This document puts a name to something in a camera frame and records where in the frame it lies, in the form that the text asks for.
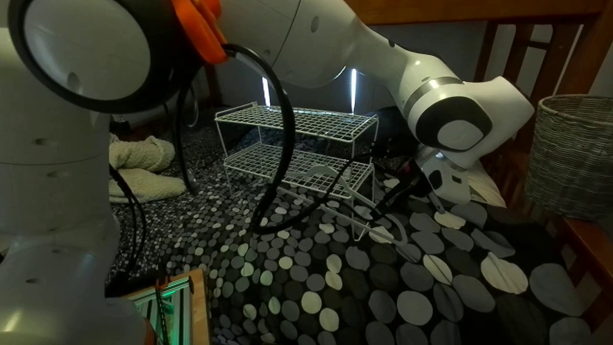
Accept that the woven grey laundry basket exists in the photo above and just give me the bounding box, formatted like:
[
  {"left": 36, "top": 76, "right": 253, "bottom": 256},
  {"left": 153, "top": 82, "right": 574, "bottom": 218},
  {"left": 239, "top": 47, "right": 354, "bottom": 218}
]
[{"left": 525, "top": 93, "right": 613, "bottom": 233}]

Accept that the orange cable clip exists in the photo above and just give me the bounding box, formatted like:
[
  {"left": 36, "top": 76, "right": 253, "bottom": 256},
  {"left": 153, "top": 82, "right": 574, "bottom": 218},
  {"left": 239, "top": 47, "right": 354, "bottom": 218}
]
[{"left": 170, "top": 0, "right": 228, "bottom": 64}]

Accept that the black spotted bed duvet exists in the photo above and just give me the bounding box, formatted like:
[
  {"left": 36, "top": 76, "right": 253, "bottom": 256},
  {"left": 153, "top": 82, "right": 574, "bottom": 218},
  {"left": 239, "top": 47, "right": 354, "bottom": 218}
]
[{"left": 111, "top": 128, "right": 597, "bottom": 345}]

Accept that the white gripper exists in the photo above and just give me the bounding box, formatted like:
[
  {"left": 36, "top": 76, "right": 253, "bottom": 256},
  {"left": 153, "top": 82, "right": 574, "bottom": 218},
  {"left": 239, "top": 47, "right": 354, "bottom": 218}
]
[{"left": 415, "top": 145, "right": 477, "bottom": 204}]

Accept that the wooden crate with green light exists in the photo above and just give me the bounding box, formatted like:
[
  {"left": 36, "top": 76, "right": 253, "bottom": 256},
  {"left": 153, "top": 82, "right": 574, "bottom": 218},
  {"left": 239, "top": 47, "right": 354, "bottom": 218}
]
[{"left": 126, "top": 268, "right": 212, "bottom": 345}]

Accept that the white wire shelf rack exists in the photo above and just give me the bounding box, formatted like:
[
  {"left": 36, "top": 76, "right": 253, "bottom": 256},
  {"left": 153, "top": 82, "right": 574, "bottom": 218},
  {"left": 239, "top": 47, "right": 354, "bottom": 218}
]
[{"left": 224, "top": 107, "right": 379, "bottom": 189}]

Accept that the beige folded towel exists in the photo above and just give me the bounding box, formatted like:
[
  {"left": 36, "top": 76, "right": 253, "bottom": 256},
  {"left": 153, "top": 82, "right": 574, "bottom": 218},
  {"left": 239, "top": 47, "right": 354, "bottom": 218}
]
[{"left": 109, "top": 135, "right": 186, "bottom": 202}]

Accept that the wooden bunk bed frame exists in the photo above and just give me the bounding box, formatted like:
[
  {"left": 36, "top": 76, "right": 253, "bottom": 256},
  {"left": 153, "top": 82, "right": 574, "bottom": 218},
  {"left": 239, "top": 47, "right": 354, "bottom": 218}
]
[{"left": 348, "top": 0, "right": 613, "bottom": 329}]

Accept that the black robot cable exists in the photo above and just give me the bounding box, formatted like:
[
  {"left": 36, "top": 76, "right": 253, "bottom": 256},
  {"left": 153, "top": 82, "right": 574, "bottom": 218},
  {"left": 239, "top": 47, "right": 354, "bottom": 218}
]
[{"left": 174, "top": 41, "right": 360, "bottom": 235}]

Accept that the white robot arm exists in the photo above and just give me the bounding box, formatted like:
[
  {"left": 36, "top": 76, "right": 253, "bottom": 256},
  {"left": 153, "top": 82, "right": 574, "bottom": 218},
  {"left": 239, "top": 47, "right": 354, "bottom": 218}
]
[{"left": 0, "top": 0, "right": 532, "bottom": 345}]

